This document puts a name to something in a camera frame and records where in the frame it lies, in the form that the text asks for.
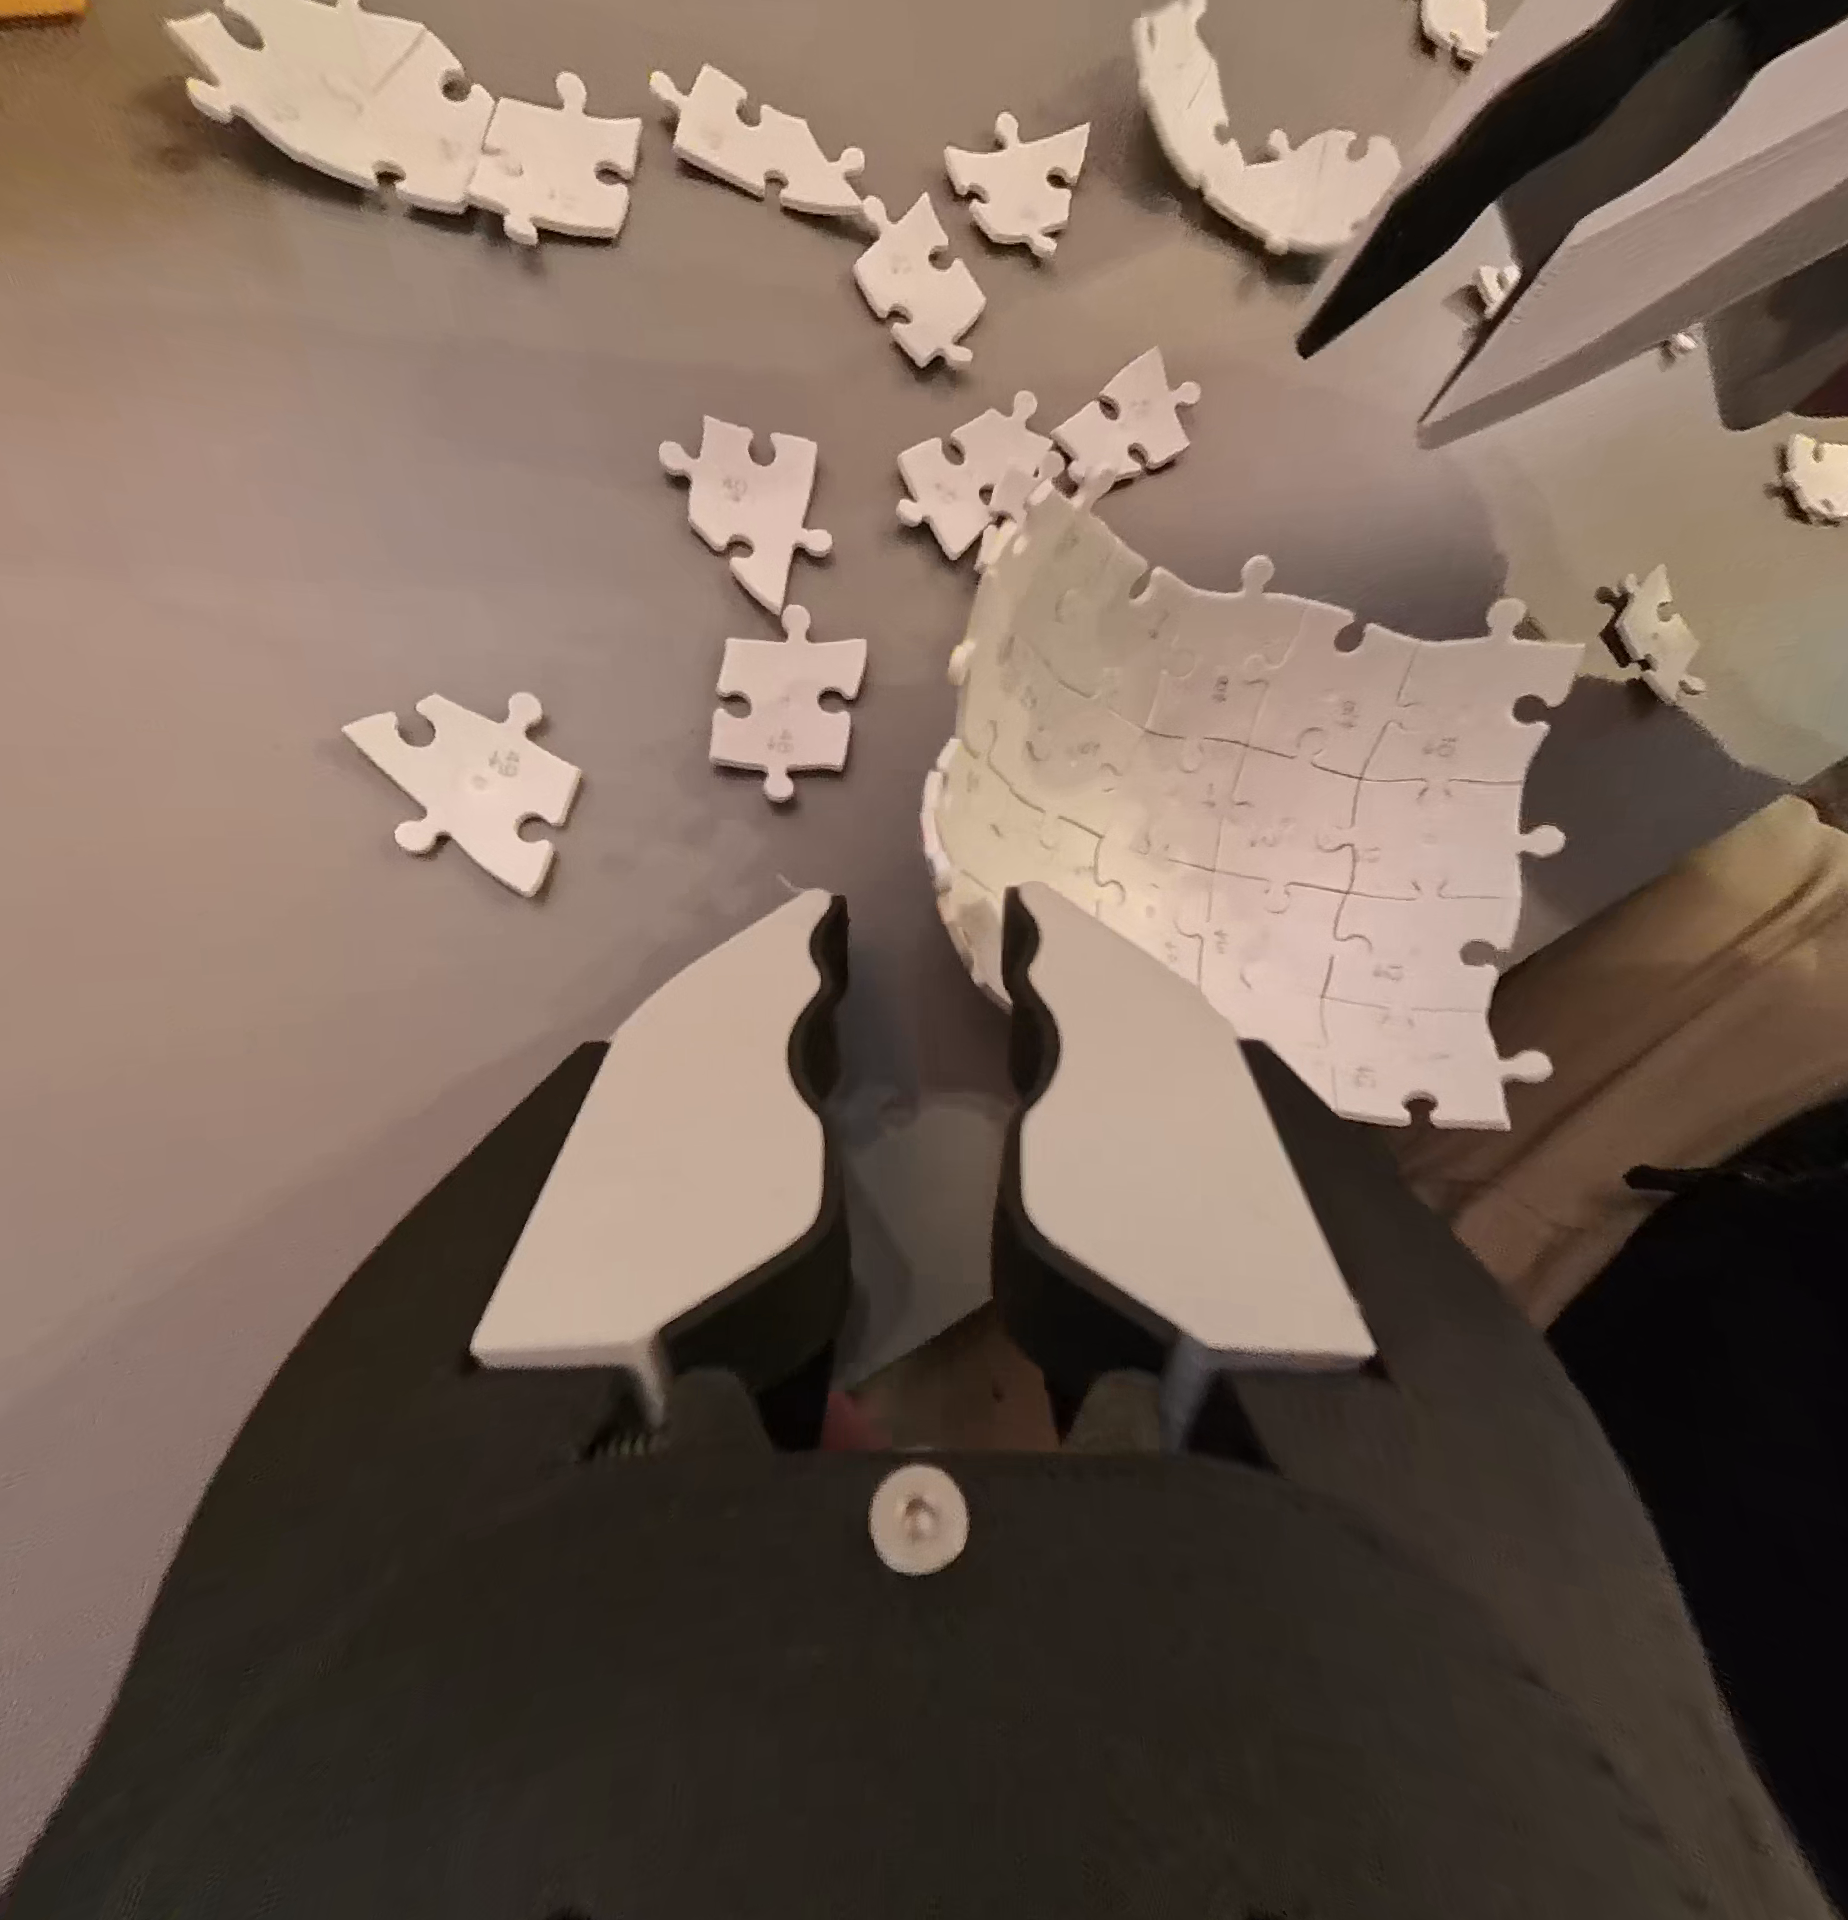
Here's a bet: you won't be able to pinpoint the partly built white puzzle ball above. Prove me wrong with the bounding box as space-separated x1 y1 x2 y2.
922 479 1589 1129

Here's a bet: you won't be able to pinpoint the white puzzle pieces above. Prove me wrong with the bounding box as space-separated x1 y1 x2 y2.
338 0 1848 899

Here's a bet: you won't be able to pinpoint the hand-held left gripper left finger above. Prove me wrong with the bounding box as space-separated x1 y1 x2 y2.
469 890 851 1448

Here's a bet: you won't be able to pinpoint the joined white puzzle strip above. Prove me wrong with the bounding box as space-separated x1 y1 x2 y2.
165 0 642 244

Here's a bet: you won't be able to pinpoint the curved joined puzzle strip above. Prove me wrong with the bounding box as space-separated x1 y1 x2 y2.
1133 0 1402 255

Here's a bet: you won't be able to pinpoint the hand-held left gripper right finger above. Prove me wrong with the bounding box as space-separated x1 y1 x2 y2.
997 882 1378 1448

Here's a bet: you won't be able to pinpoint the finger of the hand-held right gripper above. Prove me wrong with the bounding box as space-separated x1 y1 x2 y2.
1415 0 1848 452
1296 0 1754 362

